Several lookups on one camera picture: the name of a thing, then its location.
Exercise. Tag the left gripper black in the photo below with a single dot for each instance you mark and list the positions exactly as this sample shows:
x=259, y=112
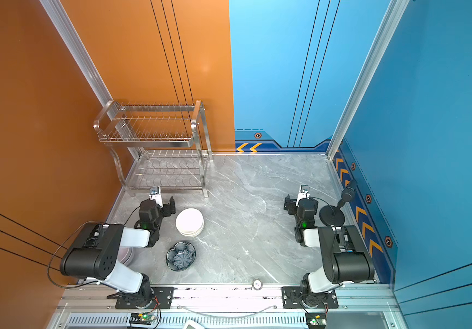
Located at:
x=167, y=208

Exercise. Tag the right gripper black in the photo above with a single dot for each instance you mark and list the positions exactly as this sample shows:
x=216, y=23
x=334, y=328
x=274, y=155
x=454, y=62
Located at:
x=293, y=205

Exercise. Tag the cream white bowl top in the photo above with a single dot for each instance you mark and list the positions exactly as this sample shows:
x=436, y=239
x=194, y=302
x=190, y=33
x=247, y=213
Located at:
x=189, y=220

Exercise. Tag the cream white bowl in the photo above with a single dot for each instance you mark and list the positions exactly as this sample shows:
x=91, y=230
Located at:
x=189, y=220
x=192, y=234

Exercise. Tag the stainless steel dish rack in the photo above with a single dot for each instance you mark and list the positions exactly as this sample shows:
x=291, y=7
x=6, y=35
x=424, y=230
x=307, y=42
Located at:
x=167, y=146

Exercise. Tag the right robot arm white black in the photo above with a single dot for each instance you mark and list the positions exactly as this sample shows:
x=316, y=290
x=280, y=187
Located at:
x=344, y=256

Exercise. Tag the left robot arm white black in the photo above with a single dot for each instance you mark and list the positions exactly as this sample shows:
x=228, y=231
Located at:
x=94, y=254

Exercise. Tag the black microphone stand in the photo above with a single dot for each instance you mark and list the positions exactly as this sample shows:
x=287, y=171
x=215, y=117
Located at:
x=333, y=215

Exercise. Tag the dark blue patterned bowl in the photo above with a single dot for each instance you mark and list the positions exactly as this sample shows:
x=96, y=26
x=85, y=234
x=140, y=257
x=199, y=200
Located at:
x=181, y=257

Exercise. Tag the lilac bowl lower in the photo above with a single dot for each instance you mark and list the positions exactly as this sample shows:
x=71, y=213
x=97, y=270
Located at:
x=125, y=255

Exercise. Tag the small round silver knob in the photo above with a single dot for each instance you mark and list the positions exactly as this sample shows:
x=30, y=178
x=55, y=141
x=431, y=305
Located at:
x=257, y=285

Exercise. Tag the green circuit board left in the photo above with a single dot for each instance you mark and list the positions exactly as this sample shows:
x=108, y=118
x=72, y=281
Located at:
x=143, y=320

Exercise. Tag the green circuit board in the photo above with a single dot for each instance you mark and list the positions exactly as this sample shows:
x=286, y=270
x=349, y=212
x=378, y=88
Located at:
x=316, y=320
x=143, y=320

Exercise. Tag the green circuit board right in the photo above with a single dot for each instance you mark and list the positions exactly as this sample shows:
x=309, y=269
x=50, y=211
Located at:
x=316, y=320

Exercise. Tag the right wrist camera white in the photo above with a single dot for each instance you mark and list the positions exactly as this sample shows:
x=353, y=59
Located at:
x=304, y=193

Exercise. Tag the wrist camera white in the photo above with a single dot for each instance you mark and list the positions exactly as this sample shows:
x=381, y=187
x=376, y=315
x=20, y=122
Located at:
x=304, y=193
x=155, y=195

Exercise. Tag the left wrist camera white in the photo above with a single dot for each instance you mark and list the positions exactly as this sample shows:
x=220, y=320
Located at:
x=155, y=195

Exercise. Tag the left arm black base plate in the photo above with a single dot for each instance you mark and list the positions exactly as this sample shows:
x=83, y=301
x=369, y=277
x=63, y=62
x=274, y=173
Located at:
x=155, y=297

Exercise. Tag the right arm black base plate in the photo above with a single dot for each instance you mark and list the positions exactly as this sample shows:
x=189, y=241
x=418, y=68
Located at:
x=293, y=298

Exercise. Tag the aluminium front rail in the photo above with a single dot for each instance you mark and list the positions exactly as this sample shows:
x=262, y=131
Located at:
x=232, y=306

